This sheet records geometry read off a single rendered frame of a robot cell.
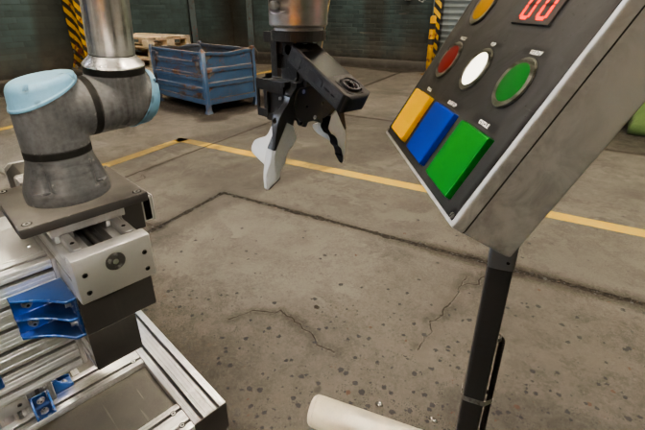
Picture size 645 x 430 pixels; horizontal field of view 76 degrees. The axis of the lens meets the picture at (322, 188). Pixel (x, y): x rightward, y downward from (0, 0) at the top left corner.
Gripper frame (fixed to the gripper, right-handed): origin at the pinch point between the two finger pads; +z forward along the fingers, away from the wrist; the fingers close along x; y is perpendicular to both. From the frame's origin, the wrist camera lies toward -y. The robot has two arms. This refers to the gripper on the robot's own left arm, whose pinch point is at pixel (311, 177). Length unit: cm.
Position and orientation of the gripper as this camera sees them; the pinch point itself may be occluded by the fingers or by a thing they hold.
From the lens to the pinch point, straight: 60.0
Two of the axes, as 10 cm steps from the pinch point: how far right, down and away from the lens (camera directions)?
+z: 0.0, 9.1, 4.0
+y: -7.2, -2.8, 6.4
